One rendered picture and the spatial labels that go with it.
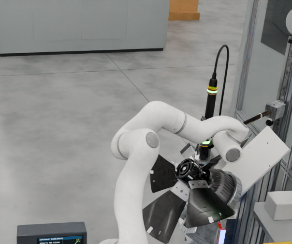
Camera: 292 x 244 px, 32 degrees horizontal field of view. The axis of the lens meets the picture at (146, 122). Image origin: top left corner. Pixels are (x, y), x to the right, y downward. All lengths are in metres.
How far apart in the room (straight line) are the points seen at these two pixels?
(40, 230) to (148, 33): 6.38
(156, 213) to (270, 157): 0.62
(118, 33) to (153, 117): 6.19
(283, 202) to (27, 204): 2.25
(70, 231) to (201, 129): 0.63
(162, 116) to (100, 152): 3.30
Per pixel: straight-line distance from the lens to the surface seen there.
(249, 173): 2.64
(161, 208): 2.55
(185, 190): 2.55
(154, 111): 1.86
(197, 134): 1.97
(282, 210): 2.90
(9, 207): 4.36
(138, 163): 1.74
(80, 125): 5.65
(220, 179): 2.55
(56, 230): 2.03
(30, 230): 2.03
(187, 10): 10.59
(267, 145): 2.68
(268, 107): 2.82
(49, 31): 7.73
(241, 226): 2.84
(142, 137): 1.73
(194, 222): 2.31
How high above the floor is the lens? 2.48
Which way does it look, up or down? 25 degrees down
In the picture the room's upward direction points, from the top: 5 degrees clockwise
